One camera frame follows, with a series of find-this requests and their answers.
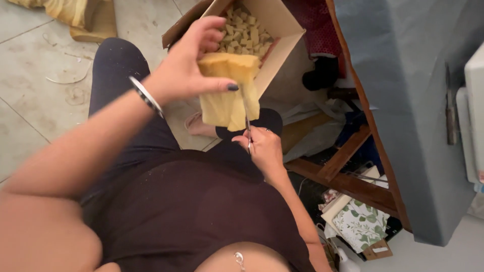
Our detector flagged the silver scissors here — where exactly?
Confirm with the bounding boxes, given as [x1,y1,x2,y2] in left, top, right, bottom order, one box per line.
[240,85,253,155]

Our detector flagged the brown cardboard box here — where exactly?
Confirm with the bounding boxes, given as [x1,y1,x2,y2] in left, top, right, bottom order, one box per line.
[162,0,306,99]

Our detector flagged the pink slipper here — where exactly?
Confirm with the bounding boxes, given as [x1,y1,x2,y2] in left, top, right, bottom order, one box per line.
[184,111,218,138]

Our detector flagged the person's right hand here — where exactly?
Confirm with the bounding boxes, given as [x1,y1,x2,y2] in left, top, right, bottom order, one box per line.
[231,127,285,180]

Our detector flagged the grey plastic sheet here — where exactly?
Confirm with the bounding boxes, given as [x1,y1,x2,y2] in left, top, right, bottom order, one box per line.
[261,99,356,163]

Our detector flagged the pile of cut foam cubes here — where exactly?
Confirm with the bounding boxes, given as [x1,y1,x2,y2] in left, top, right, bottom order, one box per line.
[216,4,274,57]

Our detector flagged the silver bracelet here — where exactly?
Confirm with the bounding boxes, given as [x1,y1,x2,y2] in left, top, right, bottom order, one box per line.
[129,76,165,119]

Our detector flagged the yellow foam sponge piece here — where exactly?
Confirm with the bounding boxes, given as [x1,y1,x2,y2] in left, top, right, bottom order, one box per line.
[197,52,261,132]

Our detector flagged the black cloth lump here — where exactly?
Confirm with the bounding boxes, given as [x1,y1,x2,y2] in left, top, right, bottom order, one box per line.
[302,56,340,92]

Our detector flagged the person's left hand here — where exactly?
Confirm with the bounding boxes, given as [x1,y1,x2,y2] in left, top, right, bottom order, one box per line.
[142,16,239,108]

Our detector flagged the red dotted cloth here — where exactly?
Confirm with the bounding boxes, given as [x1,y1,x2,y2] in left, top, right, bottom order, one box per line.
[282,0,346,78]

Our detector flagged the white appliance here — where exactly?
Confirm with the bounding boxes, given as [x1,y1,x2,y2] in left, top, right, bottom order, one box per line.
[455,42,484,186]

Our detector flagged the grey covered wooden table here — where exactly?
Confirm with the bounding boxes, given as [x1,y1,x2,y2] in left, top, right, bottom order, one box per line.
[284,0,484,247]

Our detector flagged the small cardboard tag box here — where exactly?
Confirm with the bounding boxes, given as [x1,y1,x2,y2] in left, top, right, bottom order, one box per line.
[362,239,394,261]

